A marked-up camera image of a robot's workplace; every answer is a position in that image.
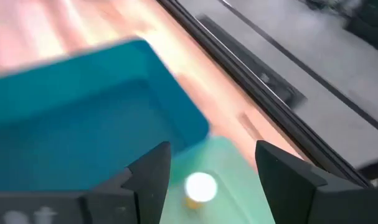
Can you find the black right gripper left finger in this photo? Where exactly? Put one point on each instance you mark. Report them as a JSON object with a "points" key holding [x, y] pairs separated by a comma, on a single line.
{"points": [[148, 186]]}

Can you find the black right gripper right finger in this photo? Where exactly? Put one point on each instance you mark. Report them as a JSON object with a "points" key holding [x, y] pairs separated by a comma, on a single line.
{"points": [[288, 189]]}

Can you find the small amber pill bottle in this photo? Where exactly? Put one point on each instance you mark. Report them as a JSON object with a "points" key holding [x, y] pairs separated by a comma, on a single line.
{"points": [[201, 186]]}

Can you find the translucent green plastic bin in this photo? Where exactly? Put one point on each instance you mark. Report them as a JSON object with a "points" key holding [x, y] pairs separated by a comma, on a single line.
{"points": [[226, 161]]}

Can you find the blue plastic bin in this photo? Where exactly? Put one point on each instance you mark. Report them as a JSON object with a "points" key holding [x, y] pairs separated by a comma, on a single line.
{"points": [[83, 124]]}

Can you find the black floor equipment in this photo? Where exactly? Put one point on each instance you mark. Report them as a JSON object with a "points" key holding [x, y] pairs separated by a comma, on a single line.
{"points": [[369, 25]]}

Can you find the black aluminium table frame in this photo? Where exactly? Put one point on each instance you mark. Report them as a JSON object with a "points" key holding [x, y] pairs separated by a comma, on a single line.
{"points": [[260, 93]]}

